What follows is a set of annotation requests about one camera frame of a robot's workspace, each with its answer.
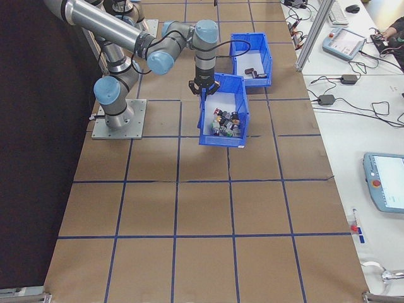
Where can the aluminium profile post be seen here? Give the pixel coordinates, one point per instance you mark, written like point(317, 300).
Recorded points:
point(311, 34)

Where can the yellow push button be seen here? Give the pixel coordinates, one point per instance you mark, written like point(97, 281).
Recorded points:
point(221, 120)

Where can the silver metal clamp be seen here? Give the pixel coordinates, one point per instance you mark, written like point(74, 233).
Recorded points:
point(391, 275)

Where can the blue plastic capacitor bin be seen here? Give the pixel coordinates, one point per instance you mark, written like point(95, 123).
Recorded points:
point(266, 53)

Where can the grey white switch block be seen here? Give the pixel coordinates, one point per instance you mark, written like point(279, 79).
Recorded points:
point(236, 132)

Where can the black power adapter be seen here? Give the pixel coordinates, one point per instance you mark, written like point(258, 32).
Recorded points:
point(326, 99)
point(348, 79)

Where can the black switch with orange contacts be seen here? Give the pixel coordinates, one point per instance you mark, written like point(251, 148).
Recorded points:
point(235, 123)

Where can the black frame cover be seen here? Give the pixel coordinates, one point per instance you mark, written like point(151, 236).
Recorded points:
point(31, 126)

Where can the white keyboard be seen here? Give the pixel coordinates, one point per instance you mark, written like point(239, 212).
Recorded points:
point(338, 14)

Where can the grey teach pendant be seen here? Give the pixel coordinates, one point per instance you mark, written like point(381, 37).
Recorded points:
point(383, 183)
point(344, 44)

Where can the black switch block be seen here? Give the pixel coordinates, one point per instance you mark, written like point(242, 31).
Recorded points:
point(235, 115)

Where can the dark parts in far bin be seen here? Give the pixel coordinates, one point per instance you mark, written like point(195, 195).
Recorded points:
point(249, 60)

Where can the blue tape piece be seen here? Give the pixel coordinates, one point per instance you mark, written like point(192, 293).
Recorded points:
point(363, 238)

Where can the person hand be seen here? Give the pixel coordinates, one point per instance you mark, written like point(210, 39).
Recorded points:
point(389, 31)

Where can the black computer mouse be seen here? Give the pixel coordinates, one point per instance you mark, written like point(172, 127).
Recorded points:
point(352, 9)

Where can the long dark cylindrical capacitor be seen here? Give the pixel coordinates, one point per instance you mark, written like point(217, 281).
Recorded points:
point(258, 74)

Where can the red mushroom push button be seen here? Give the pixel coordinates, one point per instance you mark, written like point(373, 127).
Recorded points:
point(217, 111)

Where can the short dark cylindrical capacitor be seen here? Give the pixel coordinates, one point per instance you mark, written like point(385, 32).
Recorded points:
point(249, 71)

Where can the blue plastic button bin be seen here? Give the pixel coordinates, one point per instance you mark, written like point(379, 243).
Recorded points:
point(221, 141)

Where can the white switch with green button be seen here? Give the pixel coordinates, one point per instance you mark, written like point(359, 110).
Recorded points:
point(227, 132)

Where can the black handheld device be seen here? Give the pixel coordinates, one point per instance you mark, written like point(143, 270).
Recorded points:
point(378, 39)

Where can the white side desk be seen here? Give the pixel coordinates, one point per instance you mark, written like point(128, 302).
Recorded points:
point(347, 132)

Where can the person forearm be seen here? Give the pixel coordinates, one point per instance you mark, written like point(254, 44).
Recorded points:
point(399, 23)

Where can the grey connector module red label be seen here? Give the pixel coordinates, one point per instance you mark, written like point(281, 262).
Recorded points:
point(298, 39)
point(291, 26)

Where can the aluminium corner bracket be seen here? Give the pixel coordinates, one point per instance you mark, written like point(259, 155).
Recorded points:
point(383, 297)
point(25, 295)

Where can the pile of small electrical parts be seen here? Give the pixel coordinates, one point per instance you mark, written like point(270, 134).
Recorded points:
point(221, 101)

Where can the metal frame bar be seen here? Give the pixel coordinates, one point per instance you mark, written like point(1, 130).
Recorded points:
point(94, 50)

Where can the white square base plate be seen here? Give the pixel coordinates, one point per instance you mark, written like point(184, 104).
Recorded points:
point(152, 26)
point(135, 126)

